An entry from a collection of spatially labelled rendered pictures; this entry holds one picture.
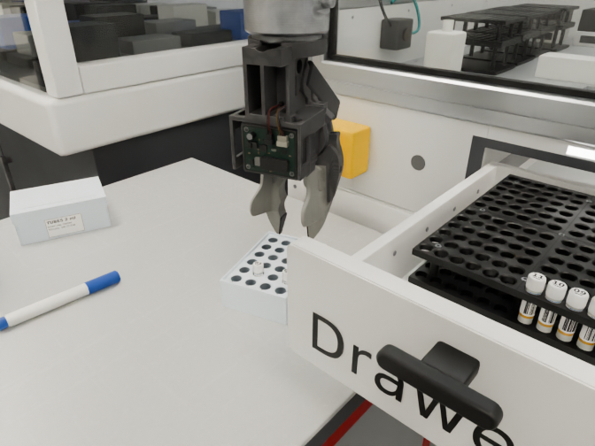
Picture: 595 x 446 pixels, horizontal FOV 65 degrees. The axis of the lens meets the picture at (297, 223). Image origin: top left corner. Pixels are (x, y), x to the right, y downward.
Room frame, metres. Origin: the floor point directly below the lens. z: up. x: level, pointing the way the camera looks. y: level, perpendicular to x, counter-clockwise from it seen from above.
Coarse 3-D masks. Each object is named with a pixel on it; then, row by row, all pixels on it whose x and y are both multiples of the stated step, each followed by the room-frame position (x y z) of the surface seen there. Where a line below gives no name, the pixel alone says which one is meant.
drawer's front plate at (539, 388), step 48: (288, 288) 0.31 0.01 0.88; (336, 288) 0.28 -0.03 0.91; (384, 288) 0.25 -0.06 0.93; (288, 336) 0.31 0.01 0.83; (384, 336) 0.25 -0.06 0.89; (432, 336) 0.22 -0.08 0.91; (480, 336) 0.21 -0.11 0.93; (528, 336) 0.20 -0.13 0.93; (384, 384) 0.24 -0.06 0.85; (480, 384) 0.20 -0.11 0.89; (528, 384) 0.19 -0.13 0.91; (576, 384) 0.17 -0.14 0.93; (432, 432) 0.22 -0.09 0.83; (528, 432) 0.18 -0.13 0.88; (576, 432) 0.17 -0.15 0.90
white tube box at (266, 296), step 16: (272, 240) 0.54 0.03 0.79; (288, 240) 0.53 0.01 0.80; (256, 256) 0.50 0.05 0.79; (272, 256) 0.50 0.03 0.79; (240, 272) 0.47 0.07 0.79; (272, 272) 0.46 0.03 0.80; (224, 288) 0.44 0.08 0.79; (240, 288) 0.43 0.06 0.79; (256, 288) 0.43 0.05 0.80; (272, 288) 0.43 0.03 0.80; (224, 304) 0.44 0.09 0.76; (240, 304) 0.43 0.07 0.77; (256, 304) 0.42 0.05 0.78; (272, 304) 0.41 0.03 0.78; (272, 320) 0.41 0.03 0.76
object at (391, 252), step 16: (480, 176) 0.51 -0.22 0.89; (496, 176) 0.55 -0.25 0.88; (528, 176) 0.53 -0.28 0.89; (544, 176) 0.51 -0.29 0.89; (448, 192) 0.47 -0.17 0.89; (464, 192) 0.48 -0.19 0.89; (480, 192) 0.52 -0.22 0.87; (592, 192) 0.48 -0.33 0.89; (432, 208) 0.43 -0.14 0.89; (448, 208) 0.45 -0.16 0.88; (464, 208) 0.49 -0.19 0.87; (400, 224) 0.40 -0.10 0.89; (416, 224) 0.40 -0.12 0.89; (432, 224) 0.43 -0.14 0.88; (384, 240) 0.37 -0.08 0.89; (400, 240) 0.38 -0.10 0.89; (416, 240) 0.41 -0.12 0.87; (352, 256) 0.34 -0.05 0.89; (368, 256) 0.34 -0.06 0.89; (384, 256) 0.36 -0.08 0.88; (400, 256) 0.38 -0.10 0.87; (400, 272) 0.39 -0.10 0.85
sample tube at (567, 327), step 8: (576, 288) 0.27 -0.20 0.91; (568, 296) 0.27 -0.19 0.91; (576, 296) 0.26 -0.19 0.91; (584, 296) 0.26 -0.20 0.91; (568, 304) 0.27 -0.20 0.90; (576, 304) 0.26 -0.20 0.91; (584, 304) 0.26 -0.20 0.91; (560, 320) 0.27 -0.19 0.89; (568, 320) 0.26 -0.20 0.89; (560, 328) 0.27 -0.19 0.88; (568, 328) 0.26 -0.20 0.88; (560, 336) 0.26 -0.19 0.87; (568, 336) 0.26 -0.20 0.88
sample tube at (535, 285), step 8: (528, 280) 0.29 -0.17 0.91; (536, 280) 0.28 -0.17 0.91; (544, 280) 0.28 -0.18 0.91; (528, 288) 0.29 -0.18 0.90; (536, 288) 0.28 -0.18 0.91; (528, 304) 0.28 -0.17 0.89; (520, 312) 0.29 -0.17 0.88; (528, 312) 0.28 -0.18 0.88; (520, 320) 0.28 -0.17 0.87; (528, 320) 0.28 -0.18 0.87
